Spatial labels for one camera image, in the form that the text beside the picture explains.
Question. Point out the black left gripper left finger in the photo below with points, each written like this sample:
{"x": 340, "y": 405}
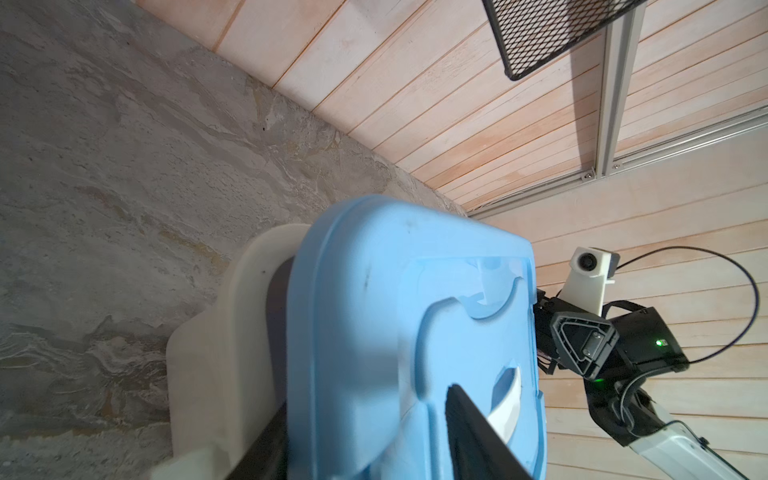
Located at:
{"x": 267, "y": 457}

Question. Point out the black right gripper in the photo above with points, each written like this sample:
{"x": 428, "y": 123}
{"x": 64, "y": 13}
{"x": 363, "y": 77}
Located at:
{"x": 596, "y": 348}

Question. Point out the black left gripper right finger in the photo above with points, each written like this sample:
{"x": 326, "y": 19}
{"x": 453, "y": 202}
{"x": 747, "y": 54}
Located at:
{"x": 477, "y": 452}

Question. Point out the white plastic storage bin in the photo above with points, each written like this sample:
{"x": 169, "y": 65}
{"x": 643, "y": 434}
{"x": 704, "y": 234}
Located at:
{"x": 221, "y": 364}

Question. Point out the blue plastic bin lid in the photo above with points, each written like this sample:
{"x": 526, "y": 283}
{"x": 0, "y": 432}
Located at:
{"x": 390, "y": 304}

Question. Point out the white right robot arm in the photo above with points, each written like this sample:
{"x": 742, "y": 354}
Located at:
{"x": 629, "y": 415}

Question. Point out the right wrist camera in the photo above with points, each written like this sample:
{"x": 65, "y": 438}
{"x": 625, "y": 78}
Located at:
{"x": 592, "y": 269}

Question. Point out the black mesh wall basket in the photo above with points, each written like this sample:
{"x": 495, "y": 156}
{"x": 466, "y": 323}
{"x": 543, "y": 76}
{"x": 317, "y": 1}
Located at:
{"x": 531, "y": 33}

